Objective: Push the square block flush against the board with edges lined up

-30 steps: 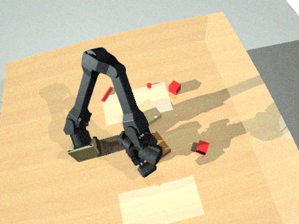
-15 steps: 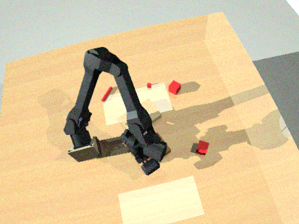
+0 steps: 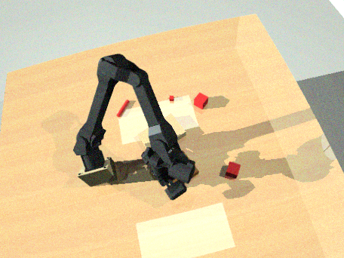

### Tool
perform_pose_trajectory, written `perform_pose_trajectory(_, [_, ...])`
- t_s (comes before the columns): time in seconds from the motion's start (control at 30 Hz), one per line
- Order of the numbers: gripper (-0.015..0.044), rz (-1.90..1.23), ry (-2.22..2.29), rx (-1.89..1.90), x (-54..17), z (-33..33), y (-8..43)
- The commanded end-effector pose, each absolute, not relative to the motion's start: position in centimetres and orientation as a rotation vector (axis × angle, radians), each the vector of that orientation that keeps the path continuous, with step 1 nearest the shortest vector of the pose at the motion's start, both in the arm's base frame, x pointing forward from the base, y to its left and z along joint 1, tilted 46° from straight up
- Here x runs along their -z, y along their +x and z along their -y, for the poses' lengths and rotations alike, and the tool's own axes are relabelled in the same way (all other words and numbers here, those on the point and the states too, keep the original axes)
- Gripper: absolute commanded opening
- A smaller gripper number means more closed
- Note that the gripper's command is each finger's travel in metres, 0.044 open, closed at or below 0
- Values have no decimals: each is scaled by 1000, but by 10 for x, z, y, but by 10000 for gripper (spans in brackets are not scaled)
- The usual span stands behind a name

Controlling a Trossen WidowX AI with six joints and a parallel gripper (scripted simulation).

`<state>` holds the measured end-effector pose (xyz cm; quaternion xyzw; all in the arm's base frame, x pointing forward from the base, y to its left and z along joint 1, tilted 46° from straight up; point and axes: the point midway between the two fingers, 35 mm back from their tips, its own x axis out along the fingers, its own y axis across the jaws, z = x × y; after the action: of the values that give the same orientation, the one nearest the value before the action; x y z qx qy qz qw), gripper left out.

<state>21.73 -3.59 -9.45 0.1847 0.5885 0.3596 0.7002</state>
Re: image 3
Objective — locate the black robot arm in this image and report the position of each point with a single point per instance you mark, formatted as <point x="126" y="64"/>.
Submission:
<point x="165" y="153"/>

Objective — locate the red square block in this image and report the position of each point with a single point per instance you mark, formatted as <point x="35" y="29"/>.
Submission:
<point x="232" y="170"/>
<point x="201" y="100"/>

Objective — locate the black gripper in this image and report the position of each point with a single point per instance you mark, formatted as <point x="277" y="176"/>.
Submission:
<point x="175" y="189"/>

